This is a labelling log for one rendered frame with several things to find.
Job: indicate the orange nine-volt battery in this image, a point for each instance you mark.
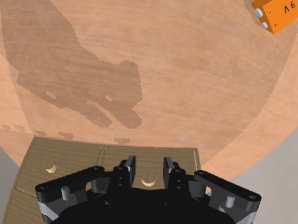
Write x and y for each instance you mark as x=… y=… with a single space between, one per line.
x=274 y=15

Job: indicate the brown drawer front with small knob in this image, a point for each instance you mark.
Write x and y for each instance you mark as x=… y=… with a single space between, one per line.
x=150 y=163
x=64 y=159
x=23 y=211

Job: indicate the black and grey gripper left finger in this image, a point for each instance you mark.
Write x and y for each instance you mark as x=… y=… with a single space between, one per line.
x=56 y=195

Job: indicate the tan wooden chest of drawers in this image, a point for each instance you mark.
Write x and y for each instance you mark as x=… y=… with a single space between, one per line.
x=100 y=162

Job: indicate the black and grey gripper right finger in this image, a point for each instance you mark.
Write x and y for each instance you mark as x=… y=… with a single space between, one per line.
x=239 y=203

